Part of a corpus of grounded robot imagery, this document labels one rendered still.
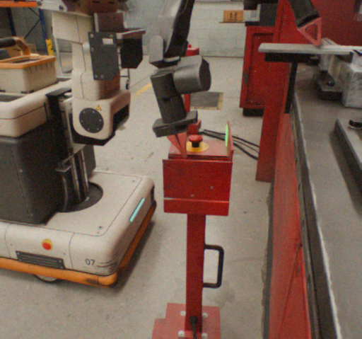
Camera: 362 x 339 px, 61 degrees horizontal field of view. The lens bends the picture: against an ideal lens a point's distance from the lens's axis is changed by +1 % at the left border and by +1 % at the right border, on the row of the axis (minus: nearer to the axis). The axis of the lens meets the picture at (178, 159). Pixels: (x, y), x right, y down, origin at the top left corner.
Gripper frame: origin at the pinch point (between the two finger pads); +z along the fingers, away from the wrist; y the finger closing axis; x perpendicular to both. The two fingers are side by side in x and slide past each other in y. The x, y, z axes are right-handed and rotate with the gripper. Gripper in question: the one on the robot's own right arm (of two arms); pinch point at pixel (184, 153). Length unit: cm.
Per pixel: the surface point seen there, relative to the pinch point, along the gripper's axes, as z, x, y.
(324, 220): -1.4, -33.5, 21.3
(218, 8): -35, 763, 28
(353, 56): -7, 30, 49
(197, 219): 21.2, 2.8, -1.9
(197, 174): 3.7, -4.6, 2.5
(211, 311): 68, 12, -8
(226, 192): 9.8, -4.5, 8.0
